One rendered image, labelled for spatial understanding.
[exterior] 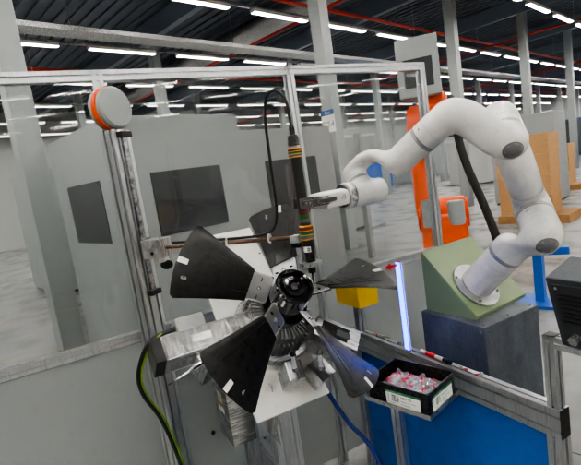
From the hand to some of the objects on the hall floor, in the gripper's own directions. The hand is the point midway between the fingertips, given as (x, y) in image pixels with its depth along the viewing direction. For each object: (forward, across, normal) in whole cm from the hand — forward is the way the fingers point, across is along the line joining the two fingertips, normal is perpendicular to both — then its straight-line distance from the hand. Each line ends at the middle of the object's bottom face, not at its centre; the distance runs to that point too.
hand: (302, 203), depth 139 cm
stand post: (+12, -10, +146) cm, 146 cm away
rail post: (-38, -32, +145) cm, 154 cm away
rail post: (-38, +54, +145) cm, 159 cm away
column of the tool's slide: (+39, -59, +146) cm, 162 cm away
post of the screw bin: (-20, +11, +145) cm, 147 cm away
